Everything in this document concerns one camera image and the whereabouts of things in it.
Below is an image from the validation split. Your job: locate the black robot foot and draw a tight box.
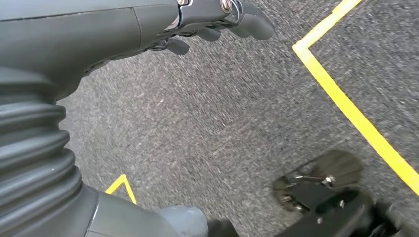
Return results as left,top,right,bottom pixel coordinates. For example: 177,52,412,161
273,150,419,237

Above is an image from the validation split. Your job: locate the yellow floor tape square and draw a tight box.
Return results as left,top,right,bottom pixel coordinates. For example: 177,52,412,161
104,174,137,205
291,0,419,196

